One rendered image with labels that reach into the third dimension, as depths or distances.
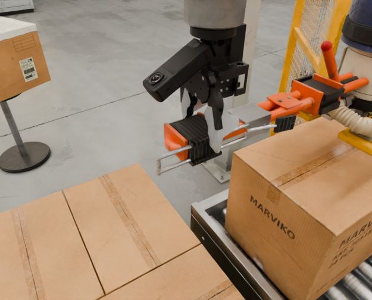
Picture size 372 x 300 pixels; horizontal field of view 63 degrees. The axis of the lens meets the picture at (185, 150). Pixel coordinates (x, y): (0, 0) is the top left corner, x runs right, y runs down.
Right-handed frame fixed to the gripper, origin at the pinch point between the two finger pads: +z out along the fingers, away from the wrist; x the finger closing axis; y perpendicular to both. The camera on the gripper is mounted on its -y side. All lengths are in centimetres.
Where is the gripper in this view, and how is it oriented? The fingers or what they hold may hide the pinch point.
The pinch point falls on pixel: (198, 137)
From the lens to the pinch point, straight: 57.1
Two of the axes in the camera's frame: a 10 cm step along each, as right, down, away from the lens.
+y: 8.5, -3.2, 4.2
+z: 0.0, 8.0, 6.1
